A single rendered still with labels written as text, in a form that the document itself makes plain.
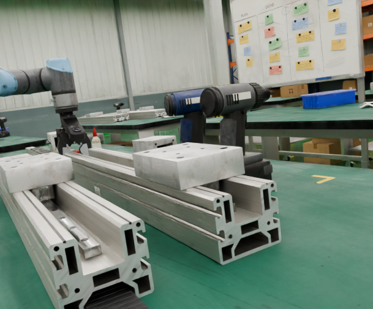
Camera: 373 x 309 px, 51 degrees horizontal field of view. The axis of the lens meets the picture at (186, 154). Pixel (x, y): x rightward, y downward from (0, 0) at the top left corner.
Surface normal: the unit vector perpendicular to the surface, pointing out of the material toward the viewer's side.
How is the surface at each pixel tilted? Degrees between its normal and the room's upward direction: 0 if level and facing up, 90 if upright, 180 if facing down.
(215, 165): 90
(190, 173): 90
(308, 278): 0
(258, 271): 0
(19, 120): 90
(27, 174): 90
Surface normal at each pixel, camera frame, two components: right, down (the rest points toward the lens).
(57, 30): 0.55, 0.06
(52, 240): -0.12, -0.98
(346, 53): -0.82, 0.18
